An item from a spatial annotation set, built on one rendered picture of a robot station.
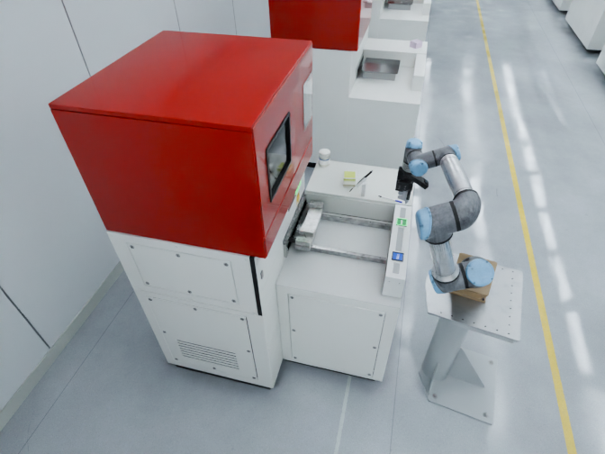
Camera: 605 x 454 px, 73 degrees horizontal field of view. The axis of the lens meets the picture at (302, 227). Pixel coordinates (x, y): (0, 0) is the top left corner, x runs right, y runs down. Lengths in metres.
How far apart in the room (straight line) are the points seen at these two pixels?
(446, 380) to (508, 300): 0.81
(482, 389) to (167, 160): 2.25
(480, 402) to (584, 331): 1.00
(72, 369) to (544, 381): 2.99
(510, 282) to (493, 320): 0.28
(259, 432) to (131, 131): 1.81
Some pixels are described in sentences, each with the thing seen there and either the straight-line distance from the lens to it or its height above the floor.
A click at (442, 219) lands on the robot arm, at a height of 1.45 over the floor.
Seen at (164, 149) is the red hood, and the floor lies 1.70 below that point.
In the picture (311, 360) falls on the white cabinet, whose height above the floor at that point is 0.14.
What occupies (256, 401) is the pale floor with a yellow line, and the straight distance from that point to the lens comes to 2.69.
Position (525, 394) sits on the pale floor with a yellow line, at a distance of 2.98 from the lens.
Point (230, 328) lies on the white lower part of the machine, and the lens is 2.18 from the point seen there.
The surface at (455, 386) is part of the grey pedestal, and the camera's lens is 2.83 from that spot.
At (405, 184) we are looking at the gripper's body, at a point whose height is 1.24.
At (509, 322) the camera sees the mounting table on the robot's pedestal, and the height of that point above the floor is 0.82.
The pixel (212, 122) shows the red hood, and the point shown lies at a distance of 1.35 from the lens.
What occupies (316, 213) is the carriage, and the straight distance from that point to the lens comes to 2.38.
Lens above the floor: 2.44
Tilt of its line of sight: 43 degrees down
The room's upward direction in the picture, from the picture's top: 1 degrees counter-clockwise
